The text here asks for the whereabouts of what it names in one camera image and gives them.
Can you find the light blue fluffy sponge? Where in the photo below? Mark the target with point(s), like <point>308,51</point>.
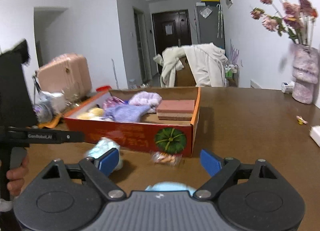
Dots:
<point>170,186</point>

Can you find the clear plastic snack packet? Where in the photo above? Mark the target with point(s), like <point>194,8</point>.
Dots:
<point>166,159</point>

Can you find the lilac fluffy towel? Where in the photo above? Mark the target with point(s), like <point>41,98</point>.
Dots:
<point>144,98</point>

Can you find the blue and white wipes pack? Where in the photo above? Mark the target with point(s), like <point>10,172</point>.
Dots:
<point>48,105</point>

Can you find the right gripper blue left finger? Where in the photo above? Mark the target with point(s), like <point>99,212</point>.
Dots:
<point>100,166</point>

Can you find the white and yellow plush toy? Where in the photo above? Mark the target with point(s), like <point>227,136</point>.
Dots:
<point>95,112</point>

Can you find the pink hard-shell suitcase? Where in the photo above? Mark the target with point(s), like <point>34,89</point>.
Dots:
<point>69,70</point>

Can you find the pink textured vase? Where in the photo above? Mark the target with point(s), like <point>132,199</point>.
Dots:
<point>305,72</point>

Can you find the white charger adapter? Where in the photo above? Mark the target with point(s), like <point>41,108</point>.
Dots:
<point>315,134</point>

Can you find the person's left hand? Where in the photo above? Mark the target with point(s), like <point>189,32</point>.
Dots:
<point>16,177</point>

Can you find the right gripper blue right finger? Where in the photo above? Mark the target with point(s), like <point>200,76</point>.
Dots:
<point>213,164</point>

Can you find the small yellow candy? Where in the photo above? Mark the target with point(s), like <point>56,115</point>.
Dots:
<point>301,121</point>

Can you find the periwinkle knitted cloth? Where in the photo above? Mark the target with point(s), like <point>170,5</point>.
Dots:
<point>128,113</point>

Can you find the orange cardboard box with pumpkin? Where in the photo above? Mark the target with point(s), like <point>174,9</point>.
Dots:
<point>150,134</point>

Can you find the pink layered sponge block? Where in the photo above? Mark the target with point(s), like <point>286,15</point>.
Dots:
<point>175,110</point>

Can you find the black paper shopping bag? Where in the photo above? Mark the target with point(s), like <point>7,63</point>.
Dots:
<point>16,107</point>

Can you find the purple satin scrunchie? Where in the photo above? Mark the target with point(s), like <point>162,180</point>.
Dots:
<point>113,101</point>

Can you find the dried pink roses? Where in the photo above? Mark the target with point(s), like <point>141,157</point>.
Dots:
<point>297,20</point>

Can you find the cream coat on chair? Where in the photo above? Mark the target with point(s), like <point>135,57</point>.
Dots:
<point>206,61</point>

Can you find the translucent green soft toy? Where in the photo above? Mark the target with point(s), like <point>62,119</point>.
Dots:
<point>103,145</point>

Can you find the grey refrigerator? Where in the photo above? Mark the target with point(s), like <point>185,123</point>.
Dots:
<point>209,25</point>

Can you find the dark brown entrance door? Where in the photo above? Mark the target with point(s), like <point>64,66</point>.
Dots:
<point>171,28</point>

